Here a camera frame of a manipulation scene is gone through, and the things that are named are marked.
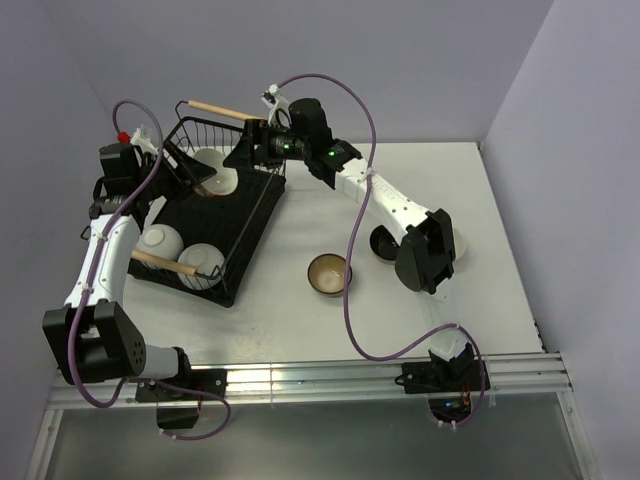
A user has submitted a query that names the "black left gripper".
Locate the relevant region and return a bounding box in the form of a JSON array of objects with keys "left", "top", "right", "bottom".
[{"left": 134, "top": 141, "right": 216, "bottom": 204}]

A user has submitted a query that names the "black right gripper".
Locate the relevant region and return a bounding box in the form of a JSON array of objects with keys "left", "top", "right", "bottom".
[{"left": 222, "top": 119, "right": 310, "bottom": 172}]

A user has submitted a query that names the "cream bowl brown base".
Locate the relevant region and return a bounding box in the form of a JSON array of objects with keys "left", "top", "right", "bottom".
[{"left": 193, "top": 148, "right": 239, "bottom": 197}]

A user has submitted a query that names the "pale blue white bowl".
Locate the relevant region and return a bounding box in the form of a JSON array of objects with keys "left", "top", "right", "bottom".
[{"left": 135, "top": 224, "right": 184, "bottom": 261}]

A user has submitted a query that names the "white ceramic bowl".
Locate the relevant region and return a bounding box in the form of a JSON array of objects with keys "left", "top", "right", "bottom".
[{"left": 178, "top": 243, "right": 226, "bottom": 291}]

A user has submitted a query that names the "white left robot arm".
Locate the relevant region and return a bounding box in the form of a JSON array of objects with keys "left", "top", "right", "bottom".
[{"left": 42, "top": 141, "right": 213, "bottom": 399}]

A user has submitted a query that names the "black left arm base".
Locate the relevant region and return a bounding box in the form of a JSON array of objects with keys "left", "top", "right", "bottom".
[{"left": 134, "top": 369, "right": 231, "bottom": 437}]

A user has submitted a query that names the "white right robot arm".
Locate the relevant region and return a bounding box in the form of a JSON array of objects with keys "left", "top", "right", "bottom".
[{"left": 225, "top": 95, "right": 479, "bottom": 390}]

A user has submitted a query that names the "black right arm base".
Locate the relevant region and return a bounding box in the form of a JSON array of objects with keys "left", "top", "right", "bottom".
[{"left": 394, "top": 360, "right": 491, "bottom": 424}]

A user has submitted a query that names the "black plastic drip tray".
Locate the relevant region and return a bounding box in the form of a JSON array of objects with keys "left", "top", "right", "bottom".
[{"left": 128, "top": 168, "right": 286, "bottom": 308}]

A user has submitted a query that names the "tan bowl dark rim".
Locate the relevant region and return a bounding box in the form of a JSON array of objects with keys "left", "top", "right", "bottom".
[{"left": 307, "top": 253, "right": 353, "bottom": 297}]

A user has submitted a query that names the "beige bowl black inside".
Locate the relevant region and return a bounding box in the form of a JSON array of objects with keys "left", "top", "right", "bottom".
[{"left": 369, "top": 225, "right": 399, "bottom": 263}]

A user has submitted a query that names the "cream bowl bottom of stack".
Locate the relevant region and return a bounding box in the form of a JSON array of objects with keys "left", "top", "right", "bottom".
[{"left": 453, "top": 228, "right": 467, "bottom": 260}]

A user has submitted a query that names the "wooden rack handle far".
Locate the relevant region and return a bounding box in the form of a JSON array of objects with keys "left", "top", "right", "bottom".
[{"left": 187, "top": 100, "right": 265, "bottom": 121}]

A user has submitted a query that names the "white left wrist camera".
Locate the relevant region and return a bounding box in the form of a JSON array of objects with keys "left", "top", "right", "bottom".
[{"left": 116, "top": 125, "right": 158, "bottom": 155}]

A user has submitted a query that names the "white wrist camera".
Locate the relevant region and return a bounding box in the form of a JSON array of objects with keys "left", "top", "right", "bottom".
[
  {"left": 261, "top": 84, "right": 290, "bottom": 126},
  {"left": 116, "top": 125, "right": 158, "bottom": 155}
]

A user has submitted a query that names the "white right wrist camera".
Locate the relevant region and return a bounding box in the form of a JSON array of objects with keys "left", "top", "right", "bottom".
[{"left": 261, "top": 84, "right": 290, "bottom": 126}]

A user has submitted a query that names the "black wire dish rack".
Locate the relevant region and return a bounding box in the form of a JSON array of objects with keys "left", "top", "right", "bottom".
[{"left": 82, "top": 99, "right": 291, "bottom": 296}]

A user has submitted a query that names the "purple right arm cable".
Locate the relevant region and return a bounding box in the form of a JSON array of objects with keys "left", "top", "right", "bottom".
[{"left": 277, "top": 73, "right": 489, "bottom": 429}]

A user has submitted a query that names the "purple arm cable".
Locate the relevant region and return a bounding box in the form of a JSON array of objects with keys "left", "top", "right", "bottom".
[
  {"left": 277, "top": 73, "right": 489, "bottom": 429},
  {"left": 52, "top": 100, "right": 232, "bottom": 441}
]

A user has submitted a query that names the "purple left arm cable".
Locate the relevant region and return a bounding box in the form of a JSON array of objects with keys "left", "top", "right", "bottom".
[{"left": 52, "top": 100, "right": 232, "bottom": 441}]

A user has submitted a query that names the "aluminium mounting rail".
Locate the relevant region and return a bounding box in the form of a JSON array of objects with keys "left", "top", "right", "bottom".
[{"left": 46, "top": 353, "right": 573, "bottom": 410}]

